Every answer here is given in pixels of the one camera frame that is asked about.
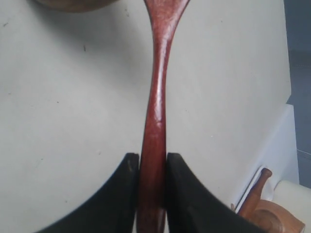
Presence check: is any brown wooden cup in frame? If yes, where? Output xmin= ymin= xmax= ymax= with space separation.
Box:
xmin=36 ymin=0 xmax=116 ymax=13

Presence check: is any dark wooden spoon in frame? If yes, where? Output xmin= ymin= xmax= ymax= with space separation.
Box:
xmin=136 ymin=0 xmax=189 ymax=233

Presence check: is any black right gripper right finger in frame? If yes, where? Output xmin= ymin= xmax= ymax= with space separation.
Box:
xmin=166 ymin=153 xmax=263 ymax=233

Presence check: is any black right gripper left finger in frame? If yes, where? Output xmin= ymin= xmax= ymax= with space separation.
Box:
xmin=39 ymin=153 xmax=139 ymax=233

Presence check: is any light wooden stand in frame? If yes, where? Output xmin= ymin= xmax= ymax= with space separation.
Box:
xmin=237 ymin=168 xmax=306 ymax=233

